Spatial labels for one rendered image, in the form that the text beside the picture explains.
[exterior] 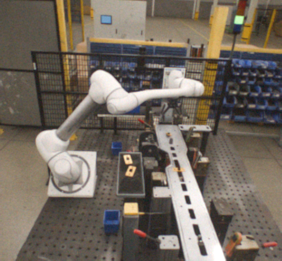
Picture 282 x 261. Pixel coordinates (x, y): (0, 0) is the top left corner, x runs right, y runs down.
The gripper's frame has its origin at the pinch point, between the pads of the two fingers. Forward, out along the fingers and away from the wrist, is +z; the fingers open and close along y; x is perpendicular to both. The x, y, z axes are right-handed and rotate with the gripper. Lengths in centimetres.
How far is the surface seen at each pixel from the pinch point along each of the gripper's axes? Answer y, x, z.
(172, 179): -6, -56, 14
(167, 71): 3, 54, -27
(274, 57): 172, 161, -25
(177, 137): 7.2, -2.8, 14.2
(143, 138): -23.9, -28.9, 1.1
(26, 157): -170, 104, 113
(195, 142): 21.5, -7.7, 16.4
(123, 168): -37, -67, -2
